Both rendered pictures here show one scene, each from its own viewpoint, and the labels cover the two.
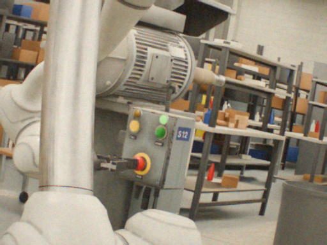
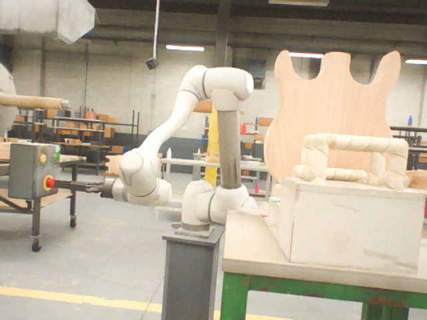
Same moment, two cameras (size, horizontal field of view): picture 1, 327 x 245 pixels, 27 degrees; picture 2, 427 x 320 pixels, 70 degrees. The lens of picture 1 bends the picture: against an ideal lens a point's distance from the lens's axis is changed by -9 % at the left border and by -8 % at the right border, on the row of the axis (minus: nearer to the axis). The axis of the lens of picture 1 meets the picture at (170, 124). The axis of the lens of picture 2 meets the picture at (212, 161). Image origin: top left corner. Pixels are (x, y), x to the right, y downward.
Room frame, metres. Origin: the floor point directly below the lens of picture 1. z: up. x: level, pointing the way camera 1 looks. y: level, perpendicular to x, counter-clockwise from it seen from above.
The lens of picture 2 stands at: (2.06, 1.36, 1.17)
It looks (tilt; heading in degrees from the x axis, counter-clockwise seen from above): 3 degrees down; 238
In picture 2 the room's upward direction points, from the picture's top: 5 degrees clockwise
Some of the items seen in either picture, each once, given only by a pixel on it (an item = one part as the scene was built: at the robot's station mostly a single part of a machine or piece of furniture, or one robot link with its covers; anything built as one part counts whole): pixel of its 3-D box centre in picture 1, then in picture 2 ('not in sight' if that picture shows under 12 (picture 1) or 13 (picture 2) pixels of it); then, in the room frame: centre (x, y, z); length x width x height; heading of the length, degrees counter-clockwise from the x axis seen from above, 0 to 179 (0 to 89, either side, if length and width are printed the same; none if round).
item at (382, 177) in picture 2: not in sight; (390, 179); (1.35, 0.99, 1.12); 0.11 x 0.03 x 0.03; 59
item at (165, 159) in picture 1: (161, 157); (13, 176); (2.10, 0.01, 0.99); 0.24 x 0.21 x 0.26; 145
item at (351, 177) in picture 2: not in sight; (329, 173); (1.36, 0.83, 1.12); 0.20 x 0.03 x 0.03; 148
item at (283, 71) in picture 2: not in sight; (288, 68); (1.45, 0.73, 1.40); 0.07 x 0.04 x 0.09; 148
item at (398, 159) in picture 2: not in sight; (397, 168); (1.38, 1.01, 1.15); 0.03 x 0.03 x 0.09
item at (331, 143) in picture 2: not in sight; (360, 143); (1.45, 0.97, 1.20); 0.20 x 0.03 x 0.03; 148
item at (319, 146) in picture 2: not in sight; (319, 162); (1.52, 0.92, 1.15); 0.03 x 0.03 x 0.09
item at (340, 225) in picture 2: not in sight; (343, 220); (1.42, 0.93, 1.02); 0.27 x 0.15 x 0.17; 149
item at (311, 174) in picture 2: not in sight; (307, 172); (1.51, 0.88, 1.12); 0.11 x 0.03 x 0.03; 59
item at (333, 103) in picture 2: not in sight; (329, 126); (1.34, 0.80, 1.25); 0.35 x 0.04 x 0.40; 148
